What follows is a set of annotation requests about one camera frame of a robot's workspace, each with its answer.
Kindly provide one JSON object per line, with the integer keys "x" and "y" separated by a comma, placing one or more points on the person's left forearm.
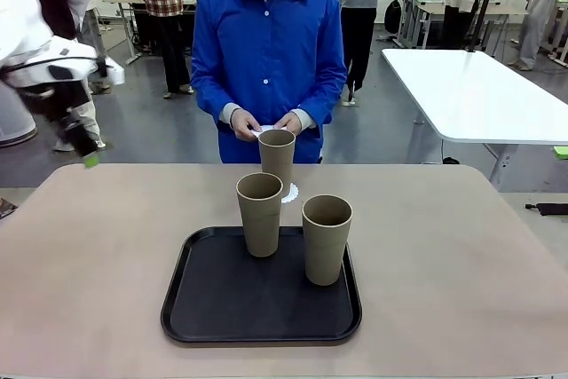
{"x": 321, "y": 104}

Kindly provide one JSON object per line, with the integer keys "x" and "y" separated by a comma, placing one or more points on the black flat tool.
{"x": 550, "y": 208}

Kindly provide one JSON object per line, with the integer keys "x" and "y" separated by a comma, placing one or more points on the white cylindrical air purifier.
{"x": 11, "y": 121}

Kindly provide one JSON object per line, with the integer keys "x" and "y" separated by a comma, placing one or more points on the person's right hand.
{"x": 242, "y": 123}

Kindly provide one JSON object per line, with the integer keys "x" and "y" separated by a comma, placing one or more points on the white background table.
{"x": 479, "y": 95}

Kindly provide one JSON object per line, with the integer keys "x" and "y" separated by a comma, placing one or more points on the grey background workbench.
{"x": 506, "y": 10}

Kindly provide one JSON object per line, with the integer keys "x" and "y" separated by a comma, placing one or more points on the person's left hand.
{"x": 293, "y": 123}

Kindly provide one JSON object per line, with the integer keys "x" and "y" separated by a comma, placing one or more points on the black backpack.
{"x": 392, "y": 15}

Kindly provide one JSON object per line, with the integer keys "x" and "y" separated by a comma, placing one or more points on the green block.
{"x": 561, "y": 151}

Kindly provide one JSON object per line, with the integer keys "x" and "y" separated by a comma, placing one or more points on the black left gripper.
{"x": 66, "y": 119}

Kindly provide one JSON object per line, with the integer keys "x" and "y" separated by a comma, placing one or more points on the person's right forearm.
{"x": 213, "y": 101}

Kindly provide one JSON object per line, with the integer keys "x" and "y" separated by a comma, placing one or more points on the person in blue shirt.
{"x": 268, "y": 41}

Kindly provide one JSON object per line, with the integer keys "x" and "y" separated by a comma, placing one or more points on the black tripod pole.
{"x": 483, "y": 2}

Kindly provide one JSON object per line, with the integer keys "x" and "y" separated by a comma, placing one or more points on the dark patterned mat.
{"x": 6, "y": 210}

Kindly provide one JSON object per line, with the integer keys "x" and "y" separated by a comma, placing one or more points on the tan paper cup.
{"x": 261, "y": 228}
{"x": 277, "y": 157}
{"x": 326, "y": 255}

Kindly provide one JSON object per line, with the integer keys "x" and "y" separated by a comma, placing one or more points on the person in grey trousers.
{"x": 100, "y": 41}

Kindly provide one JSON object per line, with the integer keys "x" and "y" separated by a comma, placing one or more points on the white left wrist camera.
{"x": 113, "y": 73}

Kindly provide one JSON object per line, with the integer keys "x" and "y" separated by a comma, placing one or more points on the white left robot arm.
{"x": 18, "y": 10}

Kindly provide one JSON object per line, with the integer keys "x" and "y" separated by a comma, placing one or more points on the person in yellow top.
{"x": 539, "y": 6}

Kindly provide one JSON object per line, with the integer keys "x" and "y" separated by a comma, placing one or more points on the white doily coaster stack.
{"x": 262, "y": 129}

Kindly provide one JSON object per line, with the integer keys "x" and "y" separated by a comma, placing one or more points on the black plastic tray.
{"x": 248, "y": 299}

